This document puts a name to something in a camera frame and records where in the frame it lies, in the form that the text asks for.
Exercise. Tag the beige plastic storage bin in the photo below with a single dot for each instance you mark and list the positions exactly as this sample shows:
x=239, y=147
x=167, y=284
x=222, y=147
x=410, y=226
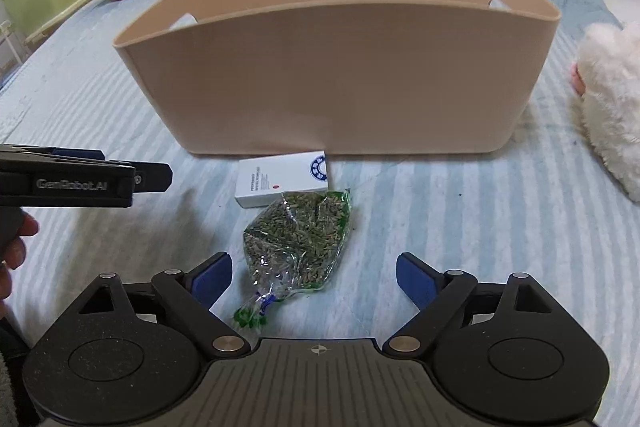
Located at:
x=351, y=77

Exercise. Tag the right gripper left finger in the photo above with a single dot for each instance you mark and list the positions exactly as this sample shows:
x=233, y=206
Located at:
x=123, y=353

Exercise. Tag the white flat box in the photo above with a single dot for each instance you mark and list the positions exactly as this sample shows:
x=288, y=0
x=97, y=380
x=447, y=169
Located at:
x=261, y=180

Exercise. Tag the white fluffy plush toy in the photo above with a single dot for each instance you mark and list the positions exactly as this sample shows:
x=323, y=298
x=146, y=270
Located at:
x=606, y=76

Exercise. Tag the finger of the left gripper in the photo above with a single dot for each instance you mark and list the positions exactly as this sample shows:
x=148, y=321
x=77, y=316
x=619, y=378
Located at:
x=151, y=177
x=75, y=153

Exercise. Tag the striped blue bed sheet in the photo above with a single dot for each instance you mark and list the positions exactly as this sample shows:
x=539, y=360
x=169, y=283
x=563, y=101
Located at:
x=543, y=204

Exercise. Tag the small white wire rack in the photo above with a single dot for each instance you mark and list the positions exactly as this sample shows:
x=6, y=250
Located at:
x=10, y=55

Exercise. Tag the bag of dried herbs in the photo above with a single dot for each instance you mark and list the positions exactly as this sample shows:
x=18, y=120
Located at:
x=291, y=248

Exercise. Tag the person's left hand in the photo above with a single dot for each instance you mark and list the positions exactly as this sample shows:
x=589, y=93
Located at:
x=13, y=256

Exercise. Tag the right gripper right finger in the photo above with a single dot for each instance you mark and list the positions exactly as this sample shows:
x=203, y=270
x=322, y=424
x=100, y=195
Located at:
x=505, y=353

